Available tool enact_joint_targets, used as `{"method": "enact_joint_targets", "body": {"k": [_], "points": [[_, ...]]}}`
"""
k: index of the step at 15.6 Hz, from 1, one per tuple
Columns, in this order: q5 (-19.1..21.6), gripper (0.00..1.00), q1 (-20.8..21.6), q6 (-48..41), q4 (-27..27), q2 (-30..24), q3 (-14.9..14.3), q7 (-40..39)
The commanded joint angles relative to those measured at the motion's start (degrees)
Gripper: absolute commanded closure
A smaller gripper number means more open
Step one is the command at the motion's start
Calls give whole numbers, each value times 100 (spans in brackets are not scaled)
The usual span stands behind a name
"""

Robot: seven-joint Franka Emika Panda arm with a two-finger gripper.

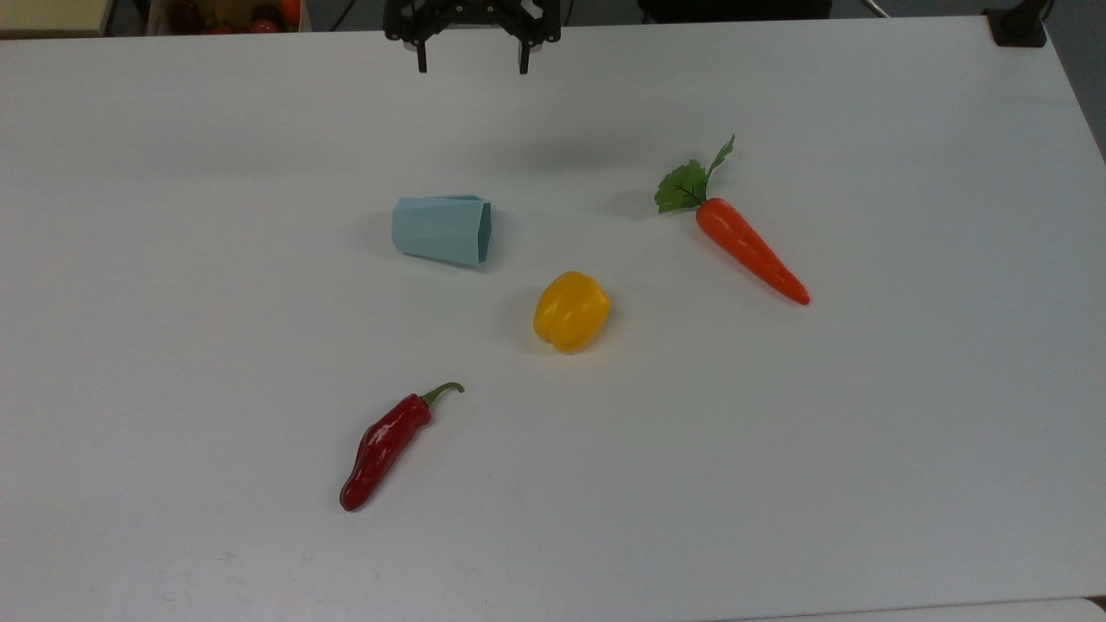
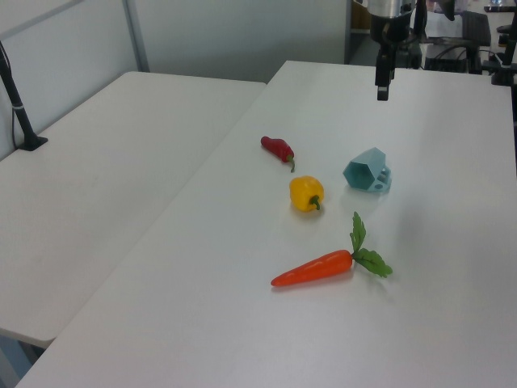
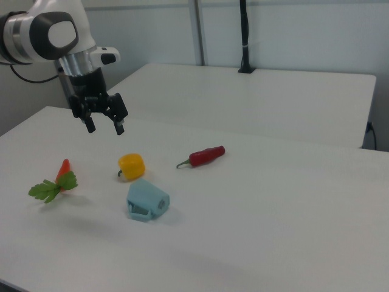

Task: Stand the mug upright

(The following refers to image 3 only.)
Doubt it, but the grey wall partition post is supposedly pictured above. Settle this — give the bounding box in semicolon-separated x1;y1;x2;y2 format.
187;0;209;66

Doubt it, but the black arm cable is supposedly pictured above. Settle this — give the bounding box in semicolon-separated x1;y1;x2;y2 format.
9;63;63;85

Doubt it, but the light blue plastic mug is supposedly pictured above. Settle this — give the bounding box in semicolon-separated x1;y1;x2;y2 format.
126;178;171;223

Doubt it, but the black camera stand pole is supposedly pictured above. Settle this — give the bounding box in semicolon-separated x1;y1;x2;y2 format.
237;0;256;74

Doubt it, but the black cable at table edge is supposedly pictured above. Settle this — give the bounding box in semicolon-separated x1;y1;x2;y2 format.
366;120;378;150

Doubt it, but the orange toy carrot with leaves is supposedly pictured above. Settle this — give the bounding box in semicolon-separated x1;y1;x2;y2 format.
28;158;79;204

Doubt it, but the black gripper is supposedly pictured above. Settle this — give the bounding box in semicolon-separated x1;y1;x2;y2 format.
58;66;129;136

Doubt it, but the yellow toy bell pepper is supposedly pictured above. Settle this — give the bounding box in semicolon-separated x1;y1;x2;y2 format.
117;153;146;181

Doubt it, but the red toy chili pepper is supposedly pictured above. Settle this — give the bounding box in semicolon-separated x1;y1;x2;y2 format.
176;145;226;169

